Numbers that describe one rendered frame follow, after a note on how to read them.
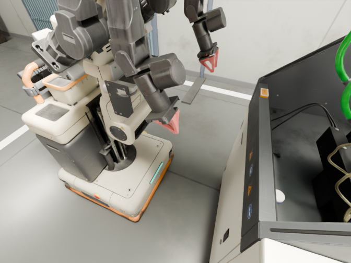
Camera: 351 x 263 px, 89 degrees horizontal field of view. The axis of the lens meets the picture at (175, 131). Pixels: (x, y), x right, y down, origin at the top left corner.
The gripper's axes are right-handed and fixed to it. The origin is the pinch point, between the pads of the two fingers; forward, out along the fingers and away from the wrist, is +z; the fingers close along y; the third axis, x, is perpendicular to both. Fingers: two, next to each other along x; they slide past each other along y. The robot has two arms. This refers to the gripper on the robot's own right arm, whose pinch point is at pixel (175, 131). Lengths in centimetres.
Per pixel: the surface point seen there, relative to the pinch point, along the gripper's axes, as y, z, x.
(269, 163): 3.4, 17.0, -23.3
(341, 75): 17.2, 0.2, -39.8
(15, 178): -19, 25, 170
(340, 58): 17.0, -4.3, -39.4
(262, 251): -20.9, 14.9, -23.8
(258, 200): -9.1, 16.6, -21.5
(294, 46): 202, 58, -29
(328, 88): 50, 24, -41
